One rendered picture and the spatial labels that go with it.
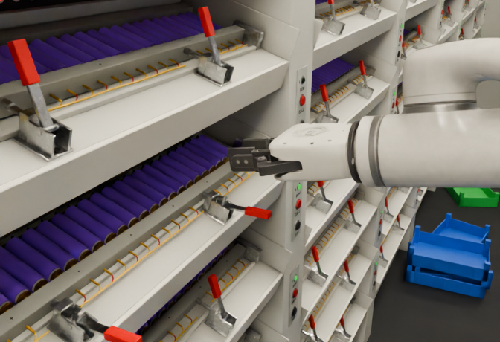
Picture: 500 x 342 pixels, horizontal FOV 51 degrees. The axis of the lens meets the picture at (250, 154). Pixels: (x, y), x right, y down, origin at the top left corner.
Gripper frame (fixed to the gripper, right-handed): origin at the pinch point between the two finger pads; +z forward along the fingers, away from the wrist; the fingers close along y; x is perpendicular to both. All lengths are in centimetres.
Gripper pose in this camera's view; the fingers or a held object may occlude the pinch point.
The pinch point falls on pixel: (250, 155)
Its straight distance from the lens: 69.8
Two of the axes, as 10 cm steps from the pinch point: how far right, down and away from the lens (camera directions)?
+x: 1.8, 9.4, 2.7
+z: -8.7, 0.2, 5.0
